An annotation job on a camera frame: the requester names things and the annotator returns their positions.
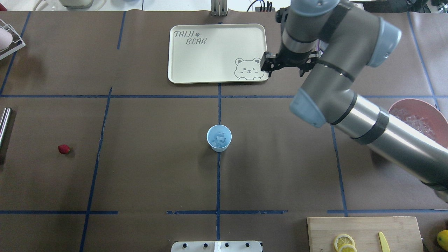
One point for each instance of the yellow plastic knife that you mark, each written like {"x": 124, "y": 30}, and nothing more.
{"x": 383, "y": 242}

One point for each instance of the lemon slices row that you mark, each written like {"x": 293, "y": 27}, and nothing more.
{"x": 344, "y": 243}

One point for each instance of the cream bear tray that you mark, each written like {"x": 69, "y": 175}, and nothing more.
{"x": 218, "y": 53}

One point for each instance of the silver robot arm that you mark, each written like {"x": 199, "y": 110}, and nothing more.
{"x": 331, "y": 42}

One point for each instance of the red strawberry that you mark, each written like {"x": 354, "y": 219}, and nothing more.
{"x": 64, "y": 149}

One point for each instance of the pink bowl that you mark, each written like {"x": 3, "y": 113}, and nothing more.
{"x": 424, "y": 109}

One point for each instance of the steel black muddler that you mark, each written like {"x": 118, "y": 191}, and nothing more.
{"x": 4, "y": 123}

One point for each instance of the white cup rack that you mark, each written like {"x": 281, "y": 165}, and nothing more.
{"x": 16, "y": 44}

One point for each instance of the black power strip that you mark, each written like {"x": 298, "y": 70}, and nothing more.
{"x": 260, "y": 6}

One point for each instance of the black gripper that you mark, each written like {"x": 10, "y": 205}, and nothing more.
{"x": 287, "y": 60}

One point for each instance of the clear ice cubes pile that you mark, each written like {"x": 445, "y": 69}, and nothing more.
{"x": 420, "y": 124}

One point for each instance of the pink cup on rack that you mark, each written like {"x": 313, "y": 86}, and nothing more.
{"x": 6, "y": 39}

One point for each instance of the wooden cutting board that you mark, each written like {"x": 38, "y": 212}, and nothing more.
{"x": 401, "y": 233}

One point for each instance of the light blue cup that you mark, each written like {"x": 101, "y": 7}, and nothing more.
{"x": 211, "y": 133}

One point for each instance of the aluminium frame post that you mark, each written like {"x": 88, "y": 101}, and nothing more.
{"x": 219, "y": 7}

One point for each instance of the yellow lemon far left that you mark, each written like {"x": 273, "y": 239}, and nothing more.
{"x": 442, "y": 239}

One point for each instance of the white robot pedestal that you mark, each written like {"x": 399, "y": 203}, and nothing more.
{"x": 218, "y": 246}

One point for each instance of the ice cube in cup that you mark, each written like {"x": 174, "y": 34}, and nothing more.
{"x": 219, "y": 140}

